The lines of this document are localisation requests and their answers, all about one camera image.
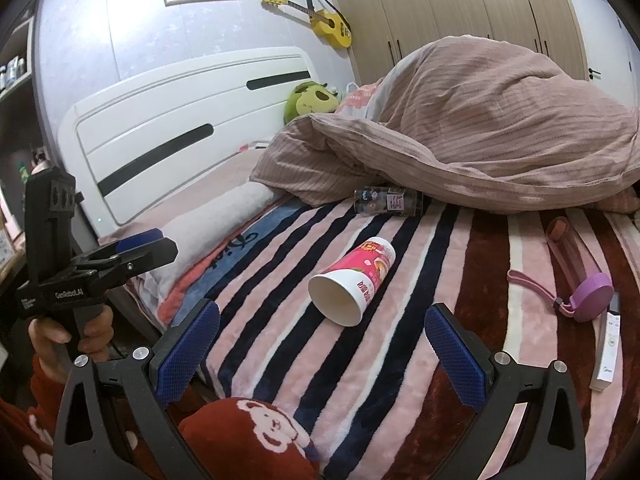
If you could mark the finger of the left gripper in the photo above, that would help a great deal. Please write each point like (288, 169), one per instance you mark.
(137, 239)
(111, 266)

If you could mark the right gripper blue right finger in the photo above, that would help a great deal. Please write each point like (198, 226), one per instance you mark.
(463, 357)

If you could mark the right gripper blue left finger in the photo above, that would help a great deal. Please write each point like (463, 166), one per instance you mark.
(180, 351)

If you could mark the pink white paper cup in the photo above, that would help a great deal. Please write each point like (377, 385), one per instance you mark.
(344, 290)

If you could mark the person's left hand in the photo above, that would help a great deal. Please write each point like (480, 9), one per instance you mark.
(49, 341)

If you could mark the white pillow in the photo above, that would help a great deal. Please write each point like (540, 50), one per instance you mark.
(196, 233)

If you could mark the white bed headboard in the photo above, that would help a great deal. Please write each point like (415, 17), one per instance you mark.
(131, 145)

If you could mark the striped plush blanket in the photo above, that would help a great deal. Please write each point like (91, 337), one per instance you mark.
(373, 397)

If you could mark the white remote control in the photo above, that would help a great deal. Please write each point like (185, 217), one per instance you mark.
(608, 340)

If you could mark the brown striped duvet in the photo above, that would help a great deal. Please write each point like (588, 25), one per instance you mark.
(468, 121)

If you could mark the green plush toy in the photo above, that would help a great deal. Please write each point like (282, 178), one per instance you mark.
(309, 97)

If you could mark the pink floral pillow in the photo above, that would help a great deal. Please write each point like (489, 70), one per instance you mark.
(365, 102)

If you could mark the yellow ukulele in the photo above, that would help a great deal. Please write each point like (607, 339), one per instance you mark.
(328, 24)

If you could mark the white door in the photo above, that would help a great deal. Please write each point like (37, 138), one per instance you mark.
(608, 62)

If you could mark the wooden wardrobe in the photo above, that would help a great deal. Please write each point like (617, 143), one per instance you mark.
(385, 31)

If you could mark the wall shelf with items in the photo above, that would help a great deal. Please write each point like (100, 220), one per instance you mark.
(17, 68)

